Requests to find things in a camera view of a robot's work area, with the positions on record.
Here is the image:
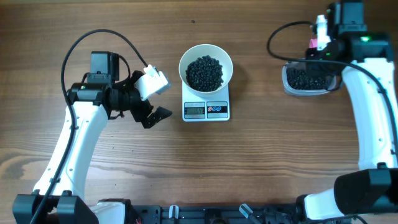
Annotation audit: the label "white digital kitchen scale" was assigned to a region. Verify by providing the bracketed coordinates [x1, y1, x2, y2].
[182, 83, 230, 122]

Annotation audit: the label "black beans in bowl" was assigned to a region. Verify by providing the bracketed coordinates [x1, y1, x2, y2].
[186, 55, 224, 92]

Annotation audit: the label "right black cable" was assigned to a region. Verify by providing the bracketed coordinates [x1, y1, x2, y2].
[266, 21, 398, 150]

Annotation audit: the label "black beans in container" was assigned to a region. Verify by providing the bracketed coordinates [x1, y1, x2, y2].
[286, 68, 326, 90]

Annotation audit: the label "white bowl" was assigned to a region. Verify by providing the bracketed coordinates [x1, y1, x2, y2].
[178, 44, 234, 96]

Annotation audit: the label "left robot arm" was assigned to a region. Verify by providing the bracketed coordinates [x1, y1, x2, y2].
[12, 52, 172, 223]

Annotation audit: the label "left black cable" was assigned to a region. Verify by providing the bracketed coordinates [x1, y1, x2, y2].
[29, 29, 149, 224]

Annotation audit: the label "clear plastic container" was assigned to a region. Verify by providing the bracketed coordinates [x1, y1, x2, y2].
[282, 62, 341, 96]

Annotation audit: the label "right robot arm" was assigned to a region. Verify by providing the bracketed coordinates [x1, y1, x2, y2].
[302, 1, 397, 222]

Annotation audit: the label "black cable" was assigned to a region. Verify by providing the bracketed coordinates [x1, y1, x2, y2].
[266, 21, 398, 150]
[29, 29, 149, 224]

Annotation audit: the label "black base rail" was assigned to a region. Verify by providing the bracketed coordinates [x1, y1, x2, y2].
[134, 204, 299, 224]

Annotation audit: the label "pink scoop blue handle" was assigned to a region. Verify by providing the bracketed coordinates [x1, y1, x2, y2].
[309, 39, 318, 49]

